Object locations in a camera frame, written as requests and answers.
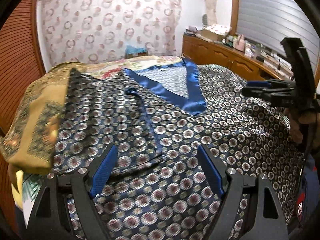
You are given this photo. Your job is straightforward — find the navy patterned silk shirt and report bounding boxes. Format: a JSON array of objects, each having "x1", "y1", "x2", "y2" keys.
[{"x1": 54, "y1": 60, "x2": 303, "y2": 239}]

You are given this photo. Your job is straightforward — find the right hand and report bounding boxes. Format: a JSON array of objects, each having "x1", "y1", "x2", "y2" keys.
[{"x1": 284, "y1": 108, "x2": 318, "y2": 144}]

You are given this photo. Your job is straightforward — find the yellow pillow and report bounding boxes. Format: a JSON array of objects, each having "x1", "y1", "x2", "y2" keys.
[{"x1": 11, "y1": 171, "x2": 23, "y2": 210}]

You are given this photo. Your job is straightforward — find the palm leaf bed sheet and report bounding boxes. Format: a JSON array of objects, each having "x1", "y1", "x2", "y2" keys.
[{"x1": 22, "y1": 173, "x2": 44, "y2": 226}]

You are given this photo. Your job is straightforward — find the pink kettle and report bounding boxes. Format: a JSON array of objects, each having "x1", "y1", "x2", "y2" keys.
[{"x1": 233, "y1": 34, "x2": 246, "y2": 52}]

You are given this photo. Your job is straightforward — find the long wooden sideboard cabinet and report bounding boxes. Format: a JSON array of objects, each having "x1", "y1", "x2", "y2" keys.
[{"x1": 182, "y1": 35, "x2": 285, "y2": 81}]

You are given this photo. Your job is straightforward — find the cardboard box with cloth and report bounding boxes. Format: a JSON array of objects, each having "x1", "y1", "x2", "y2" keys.
[{"x1": 197, "y1": 24, "x2": 232, "y2": 42}]

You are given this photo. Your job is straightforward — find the grey window roller blind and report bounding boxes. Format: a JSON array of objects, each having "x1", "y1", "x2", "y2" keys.
[{"x1": 236, "y1": 0, "x2": 319, "y2": 66}]

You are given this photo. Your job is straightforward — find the folded mustard patterned cloth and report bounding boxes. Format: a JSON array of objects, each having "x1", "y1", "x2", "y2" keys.
[{"x1": 1, "y1": 62, "x2": 87, "y2": 174}]

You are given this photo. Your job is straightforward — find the floral bed blanket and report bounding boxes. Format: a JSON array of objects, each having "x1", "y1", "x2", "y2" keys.
[{"x1": 82, "y1": 56, "x2": 182, "y2": 80}]

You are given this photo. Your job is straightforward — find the brown louvered wardrobe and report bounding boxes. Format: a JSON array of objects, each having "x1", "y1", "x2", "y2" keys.
[{"x1": 0, "y1": 0, "x2": 47, "y2": 230}]

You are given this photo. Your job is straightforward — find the pink ring patterned curtain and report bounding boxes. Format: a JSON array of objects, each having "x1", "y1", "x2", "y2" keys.
[{"x1": 37, "y1": 0, "x2": 208, "y2": 68}]

